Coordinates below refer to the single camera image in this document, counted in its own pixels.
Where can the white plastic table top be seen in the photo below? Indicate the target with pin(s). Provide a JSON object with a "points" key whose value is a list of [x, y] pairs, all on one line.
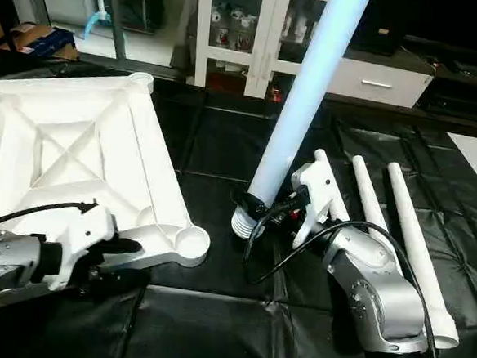
{"points": [[93, 152]]}

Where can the white plastic table leg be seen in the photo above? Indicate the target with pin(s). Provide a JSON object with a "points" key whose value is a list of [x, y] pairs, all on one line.
{"points": [[418, 241], [368, 196], [306, 94], [329, 189]]}

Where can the black work mat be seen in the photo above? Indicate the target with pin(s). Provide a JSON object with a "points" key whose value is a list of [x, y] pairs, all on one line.
{"points": [[212, 325]]}

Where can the white drawer unit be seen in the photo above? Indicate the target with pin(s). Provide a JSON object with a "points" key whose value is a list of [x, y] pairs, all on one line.
{"points": [[376, 80]]}

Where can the white glass door cabinet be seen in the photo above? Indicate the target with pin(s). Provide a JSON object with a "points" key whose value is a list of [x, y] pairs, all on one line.
{"points": [[245, 32]]}

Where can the dark low media cabinet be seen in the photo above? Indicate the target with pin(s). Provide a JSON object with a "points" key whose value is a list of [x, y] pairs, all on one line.
{"points": [[470, 89]]}

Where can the brown cardboard box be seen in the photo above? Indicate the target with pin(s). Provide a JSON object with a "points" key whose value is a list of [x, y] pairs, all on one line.
{"points": [[43, 39]]}

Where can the grey vertical metal pole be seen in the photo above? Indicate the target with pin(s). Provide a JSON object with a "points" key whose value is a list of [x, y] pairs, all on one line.
{"points": [[115, 15]]}

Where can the light blue plastic object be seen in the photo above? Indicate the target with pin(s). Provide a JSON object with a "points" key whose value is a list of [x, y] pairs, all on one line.
{"points": [[96, 9]]}

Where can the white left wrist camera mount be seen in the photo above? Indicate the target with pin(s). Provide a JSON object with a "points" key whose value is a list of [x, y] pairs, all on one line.
{"points": [[83, 234]]}

